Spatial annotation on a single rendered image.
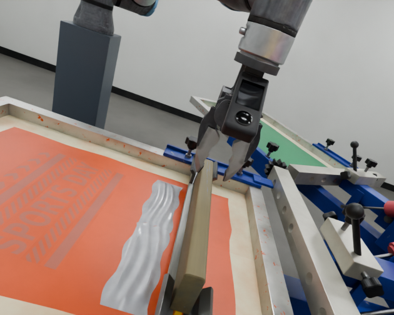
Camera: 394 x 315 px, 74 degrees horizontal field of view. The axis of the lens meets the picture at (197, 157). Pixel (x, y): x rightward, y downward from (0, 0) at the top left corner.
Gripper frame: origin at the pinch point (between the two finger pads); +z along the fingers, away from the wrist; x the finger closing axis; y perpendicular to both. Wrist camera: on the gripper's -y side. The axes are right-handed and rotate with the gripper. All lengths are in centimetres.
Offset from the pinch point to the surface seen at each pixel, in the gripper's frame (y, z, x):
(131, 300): -16.7, 15.9, 6.1
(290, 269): 109, 113, -98
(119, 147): 24.9, 15.3, 24.3
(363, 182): 45, 7, -57
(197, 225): -8.2, 5.8, 0.1
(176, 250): -8.1, 12.3, 1.7
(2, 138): 12, 17, 49
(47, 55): 376, 94, 263
